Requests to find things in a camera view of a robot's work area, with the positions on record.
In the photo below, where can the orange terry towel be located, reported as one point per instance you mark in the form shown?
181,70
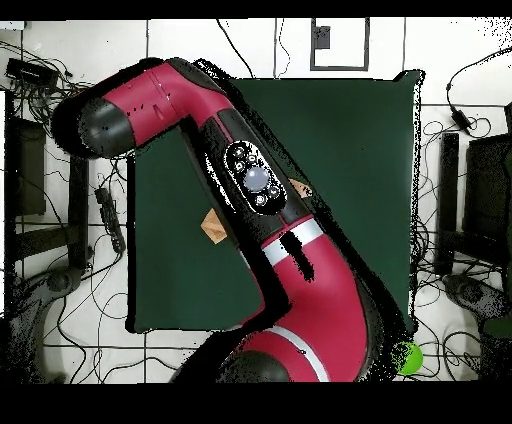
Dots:
214,228

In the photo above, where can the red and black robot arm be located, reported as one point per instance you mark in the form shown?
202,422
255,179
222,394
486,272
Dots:
160,96

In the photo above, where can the dark green table cloth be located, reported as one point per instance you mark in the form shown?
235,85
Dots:
352,132

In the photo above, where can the small black power strip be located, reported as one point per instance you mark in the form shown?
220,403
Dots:
110,216

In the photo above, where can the small dark grey box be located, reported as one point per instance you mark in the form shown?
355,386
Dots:
322,38

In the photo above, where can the black upright bar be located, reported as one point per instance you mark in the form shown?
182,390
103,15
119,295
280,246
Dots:
448,192

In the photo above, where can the dark round caster base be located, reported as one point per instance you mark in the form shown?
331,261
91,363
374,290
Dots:
468,290
64,280

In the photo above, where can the green ball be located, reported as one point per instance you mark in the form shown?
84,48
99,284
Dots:
412,360

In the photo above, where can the long black power strip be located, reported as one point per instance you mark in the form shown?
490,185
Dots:
28,72

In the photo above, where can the dark wooden furniture frame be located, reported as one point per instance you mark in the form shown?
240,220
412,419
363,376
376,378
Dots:
30,172

